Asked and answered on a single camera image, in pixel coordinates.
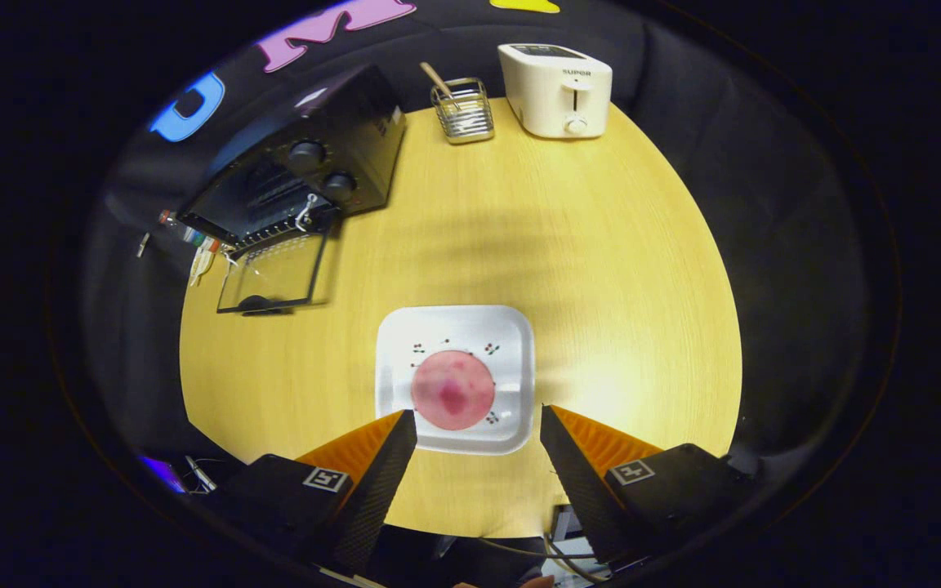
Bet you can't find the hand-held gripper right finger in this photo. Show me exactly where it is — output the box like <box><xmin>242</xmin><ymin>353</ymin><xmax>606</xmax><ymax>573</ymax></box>
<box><xmin>539</xmin><ymin>403</ymin><xmax>757</xmax><ymax>572</ymax></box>

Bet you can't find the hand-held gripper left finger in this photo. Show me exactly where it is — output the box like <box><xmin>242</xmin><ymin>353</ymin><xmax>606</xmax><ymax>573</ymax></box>
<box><xmin>193</xmin><ymin>408</ymin><xmax>419</xmax><ymax>577</ymax></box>

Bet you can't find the pink round meat slice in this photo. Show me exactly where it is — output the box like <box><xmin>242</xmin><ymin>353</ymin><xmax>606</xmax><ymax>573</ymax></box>
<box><xmin>410</xmin><ymin>350</ymin><xmax>497</xmax><ymax>432</ymax></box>

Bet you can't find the white square plate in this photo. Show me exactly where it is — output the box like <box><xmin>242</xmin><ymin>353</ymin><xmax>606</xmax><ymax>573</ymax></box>
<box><xmin>375</xmin><ymin>305</ymin><xmax>536</xmax><ymax>456</ymax></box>

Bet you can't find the black toaster oven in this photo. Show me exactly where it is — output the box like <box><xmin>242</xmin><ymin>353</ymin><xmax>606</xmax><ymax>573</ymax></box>
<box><xmin>176</xmin><ymin>64</ymin><xmax>408</xmax><ymax>315</ymax></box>

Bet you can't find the white bread toaster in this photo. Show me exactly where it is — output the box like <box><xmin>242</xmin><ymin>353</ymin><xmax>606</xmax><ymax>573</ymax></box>
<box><xmin>497</xmin><ymin>43</ymin><xmax>613</xmax><ymax>140</ymax></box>

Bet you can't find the small oval snack dish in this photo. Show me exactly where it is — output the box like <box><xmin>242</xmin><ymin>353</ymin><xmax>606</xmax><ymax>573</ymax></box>
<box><xmin>189</xmin><ymin>245</ymin><xmax>220</xmax><ymax>288</ymax></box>

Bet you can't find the black backdrop cloth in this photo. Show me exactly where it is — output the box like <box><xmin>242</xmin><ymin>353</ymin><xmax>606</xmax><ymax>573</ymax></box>
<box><xmin>78</xmin><ymin>0</ymin><xmax>872</xmax><ymax>491</ymax></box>

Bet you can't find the clear plastic water bottle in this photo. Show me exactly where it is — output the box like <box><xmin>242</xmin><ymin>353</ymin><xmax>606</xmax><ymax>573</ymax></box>
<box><xmin>158</xmin><ymin>209</ymin><xmax>222</xmax><ymax>250</ymax></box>

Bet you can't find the wooden stick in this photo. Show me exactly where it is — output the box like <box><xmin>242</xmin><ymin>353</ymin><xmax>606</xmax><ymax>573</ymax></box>
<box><xmin>420</xmin><ymin>61</ymin><xmax>459</xmax><ymax>107</ymax></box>

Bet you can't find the grey cable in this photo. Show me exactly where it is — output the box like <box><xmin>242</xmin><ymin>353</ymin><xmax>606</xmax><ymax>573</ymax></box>
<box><xmin>479</xmin><ymin>506</ymin><xmax>610</xmax><ymax>585</ymax></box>

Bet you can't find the metal wire utensil holder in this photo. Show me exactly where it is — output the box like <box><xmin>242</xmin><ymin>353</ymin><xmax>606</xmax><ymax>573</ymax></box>
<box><xmin>430</xmin><ymin>77</ymin><xmax>496</xmax><ymax>145</ymax></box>

